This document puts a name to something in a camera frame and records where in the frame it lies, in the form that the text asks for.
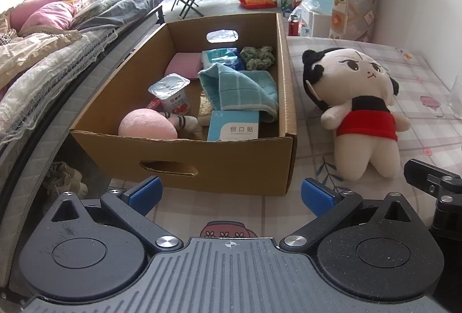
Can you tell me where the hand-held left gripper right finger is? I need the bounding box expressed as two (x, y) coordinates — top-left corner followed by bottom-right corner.
(280, 178), (416, 252)

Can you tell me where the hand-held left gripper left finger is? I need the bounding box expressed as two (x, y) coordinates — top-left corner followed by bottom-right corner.
(51, 176), (181, 252)

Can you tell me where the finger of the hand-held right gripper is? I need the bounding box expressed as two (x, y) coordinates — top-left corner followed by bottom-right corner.
(403, 159), (462, 196)

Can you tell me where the pink round plush toy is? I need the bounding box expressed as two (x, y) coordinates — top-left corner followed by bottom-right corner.
(118, 109), (200, 140)

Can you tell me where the plush doll with red shirt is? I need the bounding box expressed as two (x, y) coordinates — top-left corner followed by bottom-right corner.
(302, 47), (411, 181)

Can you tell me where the brown cardboard box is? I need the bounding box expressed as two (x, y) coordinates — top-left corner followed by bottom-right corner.
(70, 12), (298, 196)

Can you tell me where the blue and white small box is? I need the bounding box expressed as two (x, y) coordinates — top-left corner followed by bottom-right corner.
(207, 110), (260, 142)

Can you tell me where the white yogurt cup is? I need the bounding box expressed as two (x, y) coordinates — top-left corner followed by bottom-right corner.
(148, 73), (191, 117)

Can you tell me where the light blue towel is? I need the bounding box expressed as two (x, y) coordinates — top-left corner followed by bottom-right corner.
(197, 63), (279, 122)

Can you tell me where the green patterned scrunchie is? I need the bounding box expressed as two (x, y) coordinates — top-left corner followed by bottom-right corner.
(240, 45), (275, 70)

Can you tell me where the printed tablecloth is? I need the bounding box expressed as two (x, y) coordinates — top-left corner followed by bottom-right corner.
(108, 35), (462, 238)

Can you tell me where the grey-green shoe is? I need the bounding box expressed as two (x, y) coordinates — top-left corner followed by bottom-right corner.
(47, 179), (89, 202)
(54, 162), (84, 184)

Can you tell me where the pink sponge pad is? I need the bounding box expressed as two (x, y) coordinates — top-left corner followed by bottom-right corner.
(165, 53), (203, 78)

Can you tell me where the blue wet wipes pack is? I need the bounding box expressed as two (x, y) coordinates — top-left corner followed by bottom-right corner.
(201, 47), (246, 71)

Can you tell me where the white low cabinet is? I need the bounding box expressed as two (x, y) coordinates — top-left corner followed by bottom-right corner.
(299, 5), (333, 38)

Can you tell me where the beige quilt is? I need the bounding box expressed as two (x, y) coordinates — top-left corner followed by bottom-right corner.
(0, 19), (82, 90)

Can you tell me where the grey blanket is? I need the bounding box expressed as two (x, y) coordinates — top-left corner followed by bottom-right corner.
(72, 0), (170, 30)

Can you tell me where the green folding stool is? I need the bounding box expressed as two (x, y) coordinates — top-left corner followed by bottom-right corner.
(171, 0), (204, 18)

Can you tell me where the pink pillow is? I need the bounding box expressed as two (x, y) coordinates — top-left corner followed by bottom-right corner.
(20, 1), (78, 34)

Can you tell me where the orange bag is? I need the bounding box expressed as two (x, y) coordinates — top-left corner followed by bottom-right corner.
(238, 0), (277, 8)

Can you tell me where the metal frame bed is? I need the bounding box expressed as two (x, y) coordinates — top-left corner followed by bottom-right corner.
(0, 0), (170, 227)

